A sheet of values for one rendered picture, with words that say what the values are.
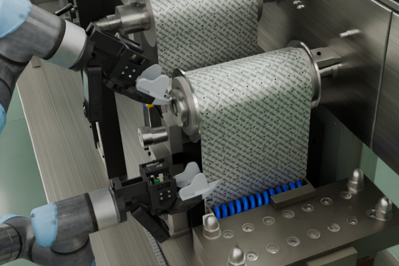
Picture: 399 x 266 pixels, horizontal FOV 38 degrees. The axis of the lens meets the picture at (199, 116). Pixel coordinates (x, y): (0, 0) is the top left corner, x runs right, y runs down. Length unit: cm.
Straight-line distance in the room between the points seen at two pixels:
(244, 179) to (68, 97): 84
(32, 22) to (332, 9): 58
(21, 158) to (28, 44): 227
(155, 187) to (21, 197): 192
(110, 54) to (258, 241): 45
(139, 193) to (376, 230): 46
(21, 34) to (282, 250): 61
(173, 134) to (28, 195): 186
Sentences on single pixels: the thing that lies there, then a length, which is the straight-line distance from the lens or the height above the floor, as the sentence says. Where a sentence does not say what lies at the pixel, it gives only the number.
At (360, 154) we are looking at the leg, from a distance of 156.
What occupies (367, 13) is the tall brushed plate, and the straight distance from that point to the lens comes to 111.
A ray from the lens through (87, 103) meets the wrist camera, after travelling 106.
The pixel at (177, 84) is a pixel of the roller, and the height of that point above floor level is 129.
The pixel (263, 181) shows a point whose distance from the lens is 123.
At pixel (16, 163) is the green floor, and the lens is 318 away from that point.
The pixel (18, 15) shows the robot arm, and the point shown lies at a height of 150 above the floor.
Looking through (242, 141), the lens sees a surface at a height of 118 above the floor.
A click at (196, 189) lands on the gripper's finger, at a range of 114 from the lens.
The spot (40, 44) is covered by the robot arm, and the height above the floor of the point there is 145.
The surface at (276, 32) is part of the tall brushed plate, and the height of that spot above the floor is 122.
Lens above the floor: 186
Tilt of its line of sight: 34 degrees down
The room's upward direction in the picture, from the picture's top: 3 degrees counter-clockwise
